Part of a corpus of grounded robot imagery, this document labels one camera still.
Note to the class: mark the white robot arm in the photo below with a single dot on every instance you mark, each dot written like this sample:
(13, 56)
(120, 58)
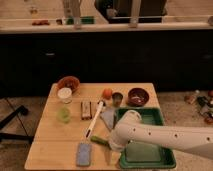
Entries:
(192, 140)

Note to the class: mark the small metal cup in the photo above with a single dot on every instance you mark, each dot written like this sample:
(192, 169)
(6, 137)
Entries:
(117, 98)

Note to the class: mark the white paper cup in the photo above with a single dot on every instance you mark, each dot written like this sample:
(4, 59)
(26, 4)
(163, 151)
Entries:
(65, 95)

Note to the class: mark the green plastic cup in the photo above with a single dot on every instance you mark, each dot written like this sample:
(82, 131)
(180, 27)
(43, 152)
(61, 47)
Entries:
(63, 115)

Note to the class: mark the orange fruit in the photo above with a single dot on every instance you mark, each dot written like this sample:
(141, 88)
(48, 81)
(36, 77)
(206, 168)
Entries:
(107, 93)

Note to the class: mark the grey cloth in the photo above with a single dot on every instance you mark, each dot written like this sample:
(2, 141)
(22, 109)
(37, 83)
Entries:
(108, 116)

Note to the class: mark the brown wooden block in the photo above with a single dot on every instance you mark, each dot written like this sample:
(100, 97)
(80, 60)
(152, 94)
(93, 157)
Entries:
(86, 110)

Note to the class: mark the dark red bowl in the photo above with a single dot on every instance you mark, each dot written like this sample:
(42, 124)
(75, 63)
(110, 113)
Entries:
(137, 97)

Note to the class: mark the green plastic tray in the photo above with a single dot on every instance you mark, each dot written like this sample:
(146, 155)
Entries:
(139, 155)

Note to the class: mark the blue sponge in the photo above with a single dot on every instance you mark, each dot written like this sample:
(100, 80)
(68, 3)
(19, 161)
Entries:
(83, 155)

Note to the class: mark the black chair base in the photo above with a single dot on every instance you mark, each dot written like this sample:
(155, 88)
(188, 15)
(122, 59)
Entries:
(9, 121)

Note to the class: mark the white handled brush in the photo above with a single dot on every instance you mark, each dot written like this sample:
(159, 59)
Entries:
(93, 122)

